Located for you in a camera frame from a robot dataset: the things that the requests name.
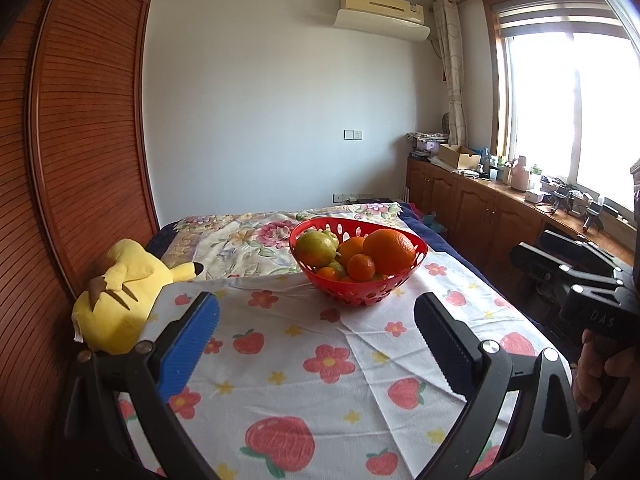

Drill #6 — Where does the medium mandarin orange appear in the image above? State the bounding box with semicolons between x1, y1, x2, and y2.
347;254;376;282

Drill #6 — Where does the pink white bottle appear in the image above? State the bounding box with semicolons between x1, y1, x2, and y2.
510;155;529;193

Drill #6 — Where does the wooden sideboard cabinet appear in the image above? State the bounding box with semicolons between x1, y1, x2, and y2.
406;155;639;291

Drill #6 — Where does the window with wooden frame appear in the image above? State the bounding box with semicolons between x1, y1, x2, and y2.
483;0;639;211

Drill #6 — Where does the green apple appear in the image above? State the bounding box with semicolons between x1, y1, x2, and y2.
328;260;346;280

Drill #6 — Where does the cardboard box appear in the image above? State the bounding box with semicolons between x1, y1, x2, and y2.
438;144;480;170

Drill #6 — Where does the large orange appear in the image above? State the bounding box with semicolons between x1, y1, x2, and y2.
363;229;416;275

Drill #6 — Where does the white wall switch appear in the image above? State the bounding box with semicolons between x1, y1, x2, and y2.
343;129;363;141

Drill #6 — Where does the floral bed quilt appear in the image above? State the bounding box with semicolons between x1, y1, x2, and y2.
159;201;417;281

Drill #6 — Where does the yellow plush toy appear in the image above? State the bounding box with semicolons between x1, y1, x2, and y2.
72;238;204;356

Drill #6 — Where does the person's right hand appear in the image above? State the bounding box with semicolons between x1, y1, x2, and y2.
573;330;639;427

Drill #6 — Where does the white strawberry-print cloth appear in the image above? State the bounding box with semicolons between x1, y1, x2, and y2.
143;252;548;479

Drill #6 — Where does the white wall air conditioner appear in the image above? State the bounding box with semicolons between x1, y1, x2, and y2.
334;0;431;42

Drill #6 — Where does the red perforated plastic basket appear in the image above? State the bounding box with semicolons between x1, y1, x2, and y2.
288;217;428;308

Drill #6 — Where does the mandarin orange with stem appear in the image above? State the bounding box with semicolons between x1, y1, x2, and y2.
336;236;364;268

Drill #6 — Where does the yellow-green pear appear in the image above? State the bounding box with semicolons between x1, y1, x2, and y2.
293;230;338;268

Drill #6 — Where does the small mandarin orange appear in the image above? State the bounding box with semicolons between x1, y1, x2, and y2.
316;266;342;281

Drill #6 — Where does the patterned curtain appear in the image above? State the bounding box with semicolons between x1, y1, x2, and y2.
433;0;468;146

